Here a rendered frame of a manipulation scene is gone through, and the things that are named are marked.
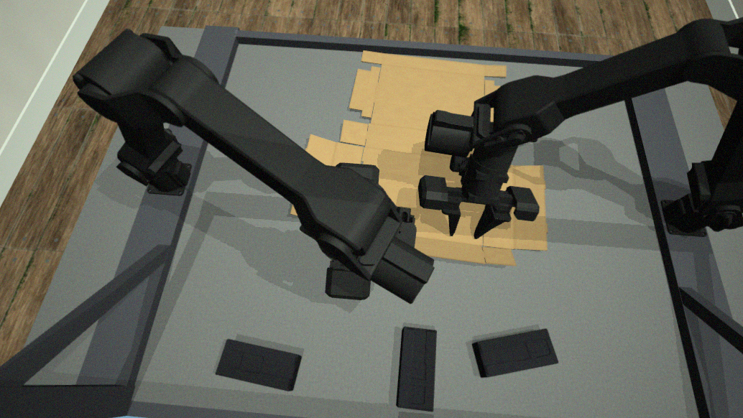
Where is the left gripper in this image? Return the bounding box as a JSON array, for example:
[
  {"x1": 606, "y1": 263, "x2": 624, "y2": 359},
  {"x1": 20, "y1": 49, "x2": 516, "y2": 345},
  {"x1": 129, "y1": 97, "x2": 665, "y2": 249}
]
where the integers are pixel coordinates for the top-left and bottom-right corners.
[{"x1": 325, "y1": 162, "x2": 379, "y2": 300}]

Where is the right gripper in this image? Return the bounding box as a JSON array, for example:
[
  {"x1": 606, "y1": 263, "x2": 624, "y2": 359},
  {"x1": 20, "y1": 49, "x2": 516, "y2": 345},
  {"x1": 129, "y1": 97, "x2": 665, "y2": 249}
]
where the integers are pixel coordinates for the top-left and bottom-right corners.
[{"x1": 418, "y1": 154, "x2": 540, "y2": 239}]

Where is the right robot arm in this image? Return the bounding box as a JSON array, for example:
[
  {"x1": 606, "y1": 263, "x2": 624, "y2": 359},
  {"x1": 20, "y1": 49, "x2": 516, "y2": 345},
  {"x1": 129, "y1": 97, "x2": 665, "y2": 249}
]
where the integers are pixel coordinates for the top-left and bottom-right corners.
[{"x1": 425, "y1": 17, "x2": 743, "y2": 237}]

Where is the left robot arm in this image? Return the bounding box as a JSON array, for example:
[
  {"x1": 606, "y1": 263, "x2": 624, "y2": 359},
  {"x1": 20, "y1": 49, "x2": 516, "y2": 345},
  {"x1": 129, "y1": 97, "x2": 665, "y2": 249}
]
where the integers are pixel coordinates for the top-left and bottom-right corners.
[{"x1": 73, "y1": 29, "x2": 434, "y2": 304}]

